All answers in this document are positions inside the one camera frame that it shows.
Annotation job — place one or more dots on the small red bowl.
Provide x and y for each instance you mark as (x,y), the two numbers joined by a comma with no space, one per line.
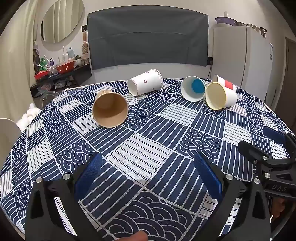
(42,74)

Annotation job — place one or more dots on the cream curtain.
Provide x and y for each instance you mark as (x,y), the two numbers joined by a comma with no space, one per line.
(16,58)

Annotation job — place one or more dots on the dark door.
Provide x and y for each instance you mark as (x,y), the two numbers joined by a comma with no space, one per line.
(286,76)

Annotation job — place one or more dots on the white cup with blue inside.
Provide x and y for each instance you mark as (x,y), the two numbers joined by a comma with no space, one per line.
(189,90)

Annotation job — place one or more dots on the dark side shelf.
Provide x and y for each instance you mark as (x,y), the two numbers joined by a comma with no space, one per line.
(69,77)

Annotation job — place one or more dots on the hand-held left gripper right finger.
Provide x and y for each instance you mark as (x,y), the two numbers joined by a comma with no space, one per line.
(208,178)

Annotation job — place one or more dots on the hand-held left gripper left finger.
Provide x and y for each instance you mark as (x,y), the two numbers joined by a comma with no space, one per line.
(89,177)

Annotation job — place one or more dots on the brown paper cup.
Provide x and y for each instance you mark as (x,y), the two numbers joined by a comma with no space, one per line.
(109,110)

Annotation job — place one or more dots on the purple basin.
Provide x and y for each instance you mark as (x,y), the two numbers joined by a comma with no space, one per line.
(224,20)

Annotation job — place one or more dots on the white fluffy cloth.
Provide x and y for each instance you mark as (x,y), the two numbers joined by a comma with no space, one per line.
(29,117)

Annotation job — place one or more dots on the large red bowl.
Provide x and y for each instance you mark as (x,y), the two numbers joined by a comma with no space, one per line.
(65,67)

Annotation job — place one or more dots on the white cup with cream inside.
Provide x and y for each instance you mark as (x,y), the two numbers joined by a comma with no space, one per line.
(216,96)

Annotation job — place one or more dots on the oval wall mirror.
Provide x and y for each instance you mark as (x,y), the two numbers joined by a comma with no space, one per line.
(62,20)

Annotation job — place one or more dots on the blue white patterned tablecloth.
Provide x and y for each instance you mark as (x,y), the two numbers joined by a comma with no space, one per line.
(150,143)

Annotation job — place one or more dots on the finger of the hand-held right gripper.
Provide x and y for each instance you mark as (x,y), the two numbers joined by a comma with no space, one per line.
(275,135)
(254,151)

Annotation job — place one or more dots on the white heart-print paper cup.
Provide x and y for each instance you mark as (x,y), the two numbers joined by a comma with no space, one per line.
(146,82)

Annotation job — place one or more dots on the white cup with red label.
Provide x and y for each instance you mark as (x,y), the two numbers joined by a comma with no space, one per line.
(227,83)

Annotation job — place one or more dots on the small potted plant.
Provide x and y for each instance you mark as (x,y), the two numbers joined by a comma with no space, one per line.
(78,60)

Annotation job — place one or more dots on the grey cloth cover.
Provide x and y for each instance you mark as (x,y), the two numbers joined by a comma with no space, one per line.
(148,39)

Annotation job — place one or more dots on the person's left hand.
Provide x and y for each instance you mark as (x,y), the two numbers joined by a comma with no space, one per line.
(135,237)

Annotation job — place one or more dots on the white chair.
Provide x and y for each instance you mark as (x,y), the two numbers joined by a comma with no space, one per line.
(8,136)

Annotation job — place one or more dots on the white kettle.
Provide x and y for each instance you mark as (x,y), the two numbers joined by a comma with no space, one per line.
(70,53)

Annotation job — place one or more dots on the white refrigerator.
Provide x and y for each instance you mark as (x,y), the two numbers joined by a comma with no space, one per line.
(240,55)

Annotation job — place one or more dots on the green packet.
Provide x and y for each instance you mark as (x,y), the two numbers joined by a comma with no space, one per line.
(43,63)

